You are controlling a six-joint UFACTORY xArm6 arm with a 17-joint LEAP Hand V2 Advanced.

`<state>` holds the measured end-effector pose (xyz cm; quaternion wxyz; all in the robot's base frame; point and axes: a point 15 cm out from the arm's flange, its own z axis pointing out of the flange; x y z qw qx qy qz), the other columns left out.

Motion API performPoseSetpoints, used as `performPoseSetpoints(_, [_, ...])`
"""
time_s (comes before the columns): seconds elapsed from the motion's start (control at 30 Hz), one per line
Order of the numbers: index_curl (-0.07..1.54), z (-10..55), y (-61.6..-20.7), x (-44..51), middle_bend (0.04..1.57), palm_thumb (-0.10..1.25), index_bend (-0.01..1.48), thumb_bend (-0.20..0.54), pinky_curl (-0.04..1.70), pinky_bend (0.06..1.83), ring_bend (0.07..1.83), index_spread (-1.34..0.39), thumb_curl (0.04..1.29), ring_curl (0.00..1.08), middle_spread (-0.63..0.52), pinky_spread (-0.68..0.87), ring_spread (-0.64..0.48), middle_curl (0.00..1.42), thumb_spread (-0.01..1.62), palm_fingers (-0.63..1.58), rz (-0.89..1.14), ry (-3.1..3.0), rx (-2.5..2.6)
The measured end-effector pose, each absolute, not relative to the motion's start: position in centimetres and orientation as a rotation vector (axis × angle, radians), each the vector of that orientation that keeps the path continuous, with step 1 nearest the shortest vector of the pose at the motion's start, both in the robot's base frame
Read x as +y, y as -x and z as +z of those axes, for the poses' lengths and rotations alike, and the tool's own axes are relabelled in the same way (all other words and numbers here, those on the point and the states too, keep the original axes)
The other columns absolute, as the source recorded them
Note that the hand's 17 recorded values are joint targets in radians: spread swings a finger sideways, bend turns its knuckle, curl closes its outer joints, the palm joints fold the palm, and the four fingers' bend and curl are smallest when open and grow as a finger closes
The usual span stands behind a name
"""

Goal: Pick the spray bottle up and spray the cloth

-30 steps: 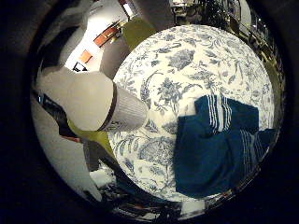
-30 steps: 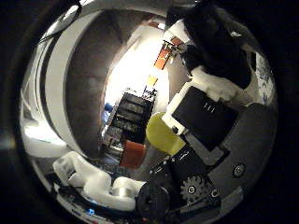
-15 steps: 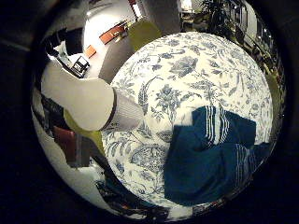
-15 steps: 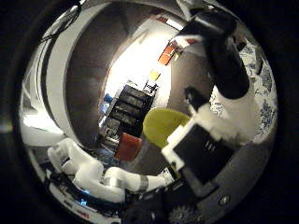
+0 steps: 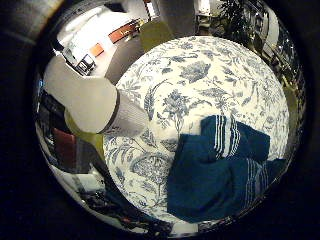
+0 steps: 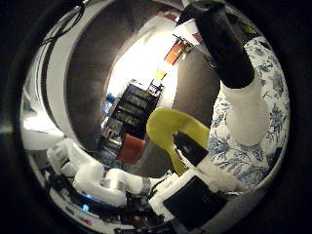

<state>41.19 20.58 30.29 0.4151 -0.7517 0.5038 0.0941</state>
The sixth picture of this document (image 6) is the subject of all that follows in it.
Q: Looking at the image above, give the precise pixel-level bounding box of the yellow-green cloth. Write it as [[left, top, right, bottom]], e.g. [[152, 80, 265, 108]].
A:
[[145, 107, 212, 176]]

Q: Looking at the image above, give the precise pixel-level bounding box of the white blue floral tablecloth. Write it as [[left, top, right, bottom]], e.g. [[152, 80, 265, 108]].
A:
[[208, 36, 291, 193]]

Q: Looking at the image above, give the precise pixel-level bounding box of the black shelf unit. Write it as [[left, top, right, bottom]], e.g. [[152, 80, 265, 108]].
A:
[[102, 82, 161, 144]]

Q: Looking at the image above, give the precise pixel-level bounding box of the blue bin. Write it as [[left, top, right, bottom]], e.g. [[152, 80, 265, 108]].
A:
[[105, 92, 117, 105]]

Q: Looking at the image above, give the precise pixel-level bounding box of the red box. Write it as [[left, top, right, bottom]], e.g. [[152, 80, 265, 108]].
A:
[[117, 134, 146, 165]]

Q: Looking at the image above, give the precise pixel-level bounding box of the orange wall board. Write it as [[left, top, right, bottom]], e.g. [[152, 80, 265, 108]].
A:
[[164, 39, 187, 66]]

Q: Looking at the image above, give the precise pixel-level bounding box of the small yellow wall sign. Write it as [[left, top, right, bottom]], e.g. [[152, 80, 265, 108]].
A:
[[153, 68, 168, 82]]

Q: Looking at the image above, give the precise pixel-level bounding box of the black cable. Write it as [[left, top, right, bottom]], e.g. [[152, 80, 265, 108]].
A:
[[41, 0, 86, 47]]

